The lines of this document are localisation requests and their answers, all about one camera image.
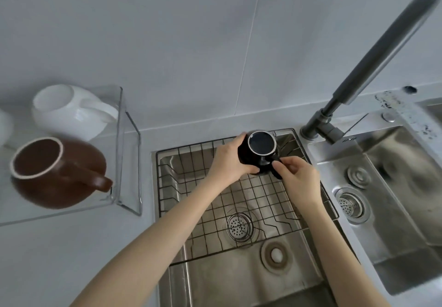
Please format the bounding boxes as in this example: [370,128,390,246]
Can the person's right hand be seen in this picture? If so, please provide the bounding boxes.
[271,156,324,209]

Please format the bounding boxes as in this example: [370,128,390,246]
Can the person's left hand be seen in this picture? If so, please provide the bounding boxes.
[206,132,259,187]

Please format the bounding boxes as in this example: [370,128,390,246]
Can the black ceramic mug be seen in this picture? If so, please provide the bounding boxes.
[238,130,284,180]

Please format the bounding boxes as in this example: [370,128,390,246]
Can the person's right forearm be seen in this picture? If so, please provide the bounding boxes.
[292,198,382,307]

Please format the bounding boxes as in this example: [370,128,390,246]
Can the person's left forearm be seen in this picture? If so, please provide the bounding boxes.
[64,175,227,307]

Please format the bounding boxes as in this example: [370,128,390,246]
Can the perforated round drain strainer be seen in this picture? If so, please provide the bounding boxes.
[226,214,255,242]

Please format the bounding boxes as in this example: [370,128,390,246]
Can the round metal drain cover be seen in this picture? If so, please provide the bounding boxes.
[347,166,371,189]

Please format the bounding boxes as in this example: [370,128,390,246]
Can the basket sink drain strainer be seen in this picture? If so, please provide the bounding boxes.
[334,188,371,222]

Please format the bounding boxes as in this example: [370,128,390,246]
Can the round sink drain plug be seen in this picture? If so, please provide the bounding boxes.
[261,240,290,272]

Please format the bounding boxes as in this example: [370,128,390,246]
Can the stainless steel double sink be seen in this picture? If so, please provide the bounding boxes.
[151,99,442,307]

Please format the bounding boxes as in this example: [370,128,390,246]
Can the clear acrylic tray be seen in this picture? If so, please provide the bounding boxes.
[0,85,143,227]

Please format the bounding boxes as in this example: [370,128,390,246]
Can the grey metal kitchen faucet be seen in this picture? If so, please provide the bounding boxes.
[299,0,441,145]

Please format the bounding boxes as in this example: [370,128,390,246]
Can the black wire sink rack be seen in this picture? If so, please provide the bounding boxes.
[155,130,340,267]

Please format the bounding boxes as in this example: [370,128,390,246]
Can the brown ceramic pot with handle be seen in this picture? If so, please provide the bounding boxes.
[9,136,114,210]

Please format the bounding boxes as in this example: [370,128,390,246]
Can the white ceramic pot with handle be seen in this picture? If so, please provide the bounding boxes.
[31,84,120,142]

